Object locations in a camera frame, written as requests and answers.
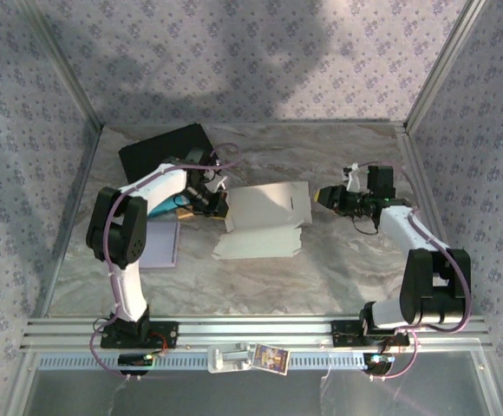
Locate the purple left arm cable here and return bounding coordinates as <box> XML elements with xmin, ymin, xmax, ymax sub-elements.
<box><xmin>87</xmin><ymin>142</ymin><xmax>242</xmax><ymax>385</ymax></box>

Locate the black controller board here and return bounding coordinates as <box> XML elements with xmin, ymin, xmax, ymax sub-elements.
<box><xmin>117</xmin><ymin>352</ymin><xmax>155</xmax><ymax>376</ymax></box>
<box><xmin>363</xmin><ymin>352</ymin><xmax>396</xmax><ymax>376</ymax></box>

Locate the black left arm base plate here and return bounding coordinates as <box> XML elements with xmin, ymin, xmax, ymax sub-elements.
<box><xmin>100</xmin><ymin>321</ymin><xmax>180</xmax><ymax>349</ymax></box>

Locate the white plastic bracket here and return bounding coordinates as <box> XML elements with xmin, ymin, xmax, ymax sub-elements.
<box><xmin>206</xmin><ymin>341</ymin><xmax>253</xmax><ymax>374</ymax></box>

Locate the black right controller board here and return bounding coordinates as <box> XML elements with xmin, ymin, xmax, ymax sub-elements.
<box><xmin>363</xmin><ymin>352</ymin><xmax>396</xmax><ymax>376</ymax></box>

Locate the grey metal sheet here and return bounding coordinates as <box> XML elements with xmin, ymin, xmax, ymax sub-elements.
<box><xmin>25</xmin><ymin>367</ymin><xmax>495</xmax><ymax>416</ymax></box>

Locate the colourful printed card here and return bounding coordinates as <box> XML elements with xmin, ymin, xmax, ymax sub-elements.
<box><xmin>250</xmin><ymin>342</ymin><xmax>291</xmax><ymax>376</ymax></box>

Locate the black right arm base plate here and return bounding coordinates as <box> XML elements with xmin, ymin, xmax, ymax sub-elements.
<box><xmin>331</xmin><ymin>319</ymin><xmax>410</xmax><ymax>348</ymax></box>

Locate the black left controller board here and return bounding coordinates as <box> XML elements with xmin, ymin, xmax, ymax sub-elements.
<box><xmin>117</xmin><ymin>352</ymin><xmax>155</xmax><ymax>376</ymax></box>

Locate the white paper box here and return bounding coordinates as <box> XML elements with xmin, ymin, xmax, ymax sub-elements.
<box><xmin>211</xmin><ymin>180</ymin><xmax>313</xmax><ymax>261</ymax></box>

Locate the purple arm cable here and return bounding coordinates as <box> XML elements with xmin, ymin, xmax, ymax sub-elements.
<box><xmin>87</xmin><ymin>142</ymin><xmax>242</xmax><ymax>385</ymax></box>
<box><xmin>355</xmin><ymin>160</ymin><xmax>473</xmax><ymax>383</ymax></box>

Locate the aluminium mounting rail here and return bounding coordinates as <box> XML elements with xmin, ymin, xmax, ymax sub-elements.
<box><xmin>20</xmin><ymin>315</ymin><xmax>493</xmax><ymax>350</ymax></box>

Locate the aluminium frame post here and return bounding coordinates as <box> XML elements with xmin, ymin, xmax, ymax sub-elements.
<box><xmin>402</xmin><ymin>0</ymin><xmax>493</xmax><ymax>133</ymax></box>
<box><xmin>19</xmin><ymin>0</ymin><xmax>105</xmax><ymax>131</ymax></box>

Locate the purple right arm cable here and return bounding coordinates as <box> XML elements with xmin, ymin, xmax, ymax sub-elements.
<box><xmin>355</xmin><ymin>160</ymin><xmax>473</xmax><ymax>383</ymax></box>

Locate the grey slotted cable duct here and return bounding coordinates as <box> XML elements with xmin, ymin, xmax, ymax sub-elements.
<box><xmin>37</xmin><ymin>348</ymin><xmax>376</xmax><ymax>370</ymax></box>

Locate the teal marker pen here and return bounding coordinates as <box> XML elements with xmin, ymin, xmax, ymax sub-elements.
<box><xmin>147</xmin><ymin>194</ymin><xmax>191</xmax><ymax>218</ymax></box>

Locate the black hard case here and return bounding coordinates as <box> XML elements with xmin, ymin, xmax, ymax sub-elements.
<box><xmin>118</xmin><ymin>123</ymin><xmax>213</xmax><ymax>187</ymax></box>

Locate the aluminium side rail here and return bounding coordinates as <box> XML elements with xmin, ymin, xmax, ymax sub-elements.
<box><xmin>395</xmin><ymin>125</ymin><xmax>467</xmax><ymax>315</ymax></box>
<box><xmin>29</xmin><ymin>123</ymin><xmax>105</xmax><ymax>320</ymax></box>

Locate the pale lavender paper box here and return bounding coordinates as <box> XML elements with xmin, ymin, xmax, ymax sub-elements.
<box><xmin>140</xmin><ymin>221</ymin><xmax>182</xmax><ymax>270</ymax></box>

